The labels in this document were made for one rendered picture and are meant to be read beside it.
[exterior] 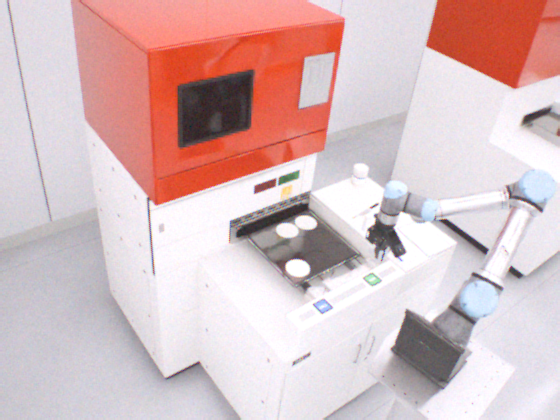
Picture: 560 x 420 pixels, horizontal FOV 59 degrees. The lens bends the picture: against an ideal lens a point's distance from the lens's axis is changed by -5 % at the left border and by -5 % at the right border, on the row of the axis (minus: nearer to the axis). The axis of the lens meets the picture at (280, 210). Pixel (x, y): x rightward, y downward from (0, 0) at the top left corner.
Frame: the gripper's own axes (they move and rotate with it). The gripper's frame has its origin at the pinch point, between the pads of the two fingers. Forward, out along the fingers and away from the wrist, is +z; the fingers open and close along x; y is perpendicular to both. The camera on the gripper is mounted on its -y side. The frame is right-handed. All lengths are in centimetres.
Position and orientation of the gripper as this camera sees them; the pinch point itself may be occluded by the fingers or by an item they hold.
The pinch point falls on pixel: (379, 262)
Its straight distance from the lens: 202.8
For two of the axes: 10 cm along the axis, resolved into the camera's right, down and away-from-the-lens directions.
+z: -0.9, 7.8, 6.1
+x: -8.0, 3.1, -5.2
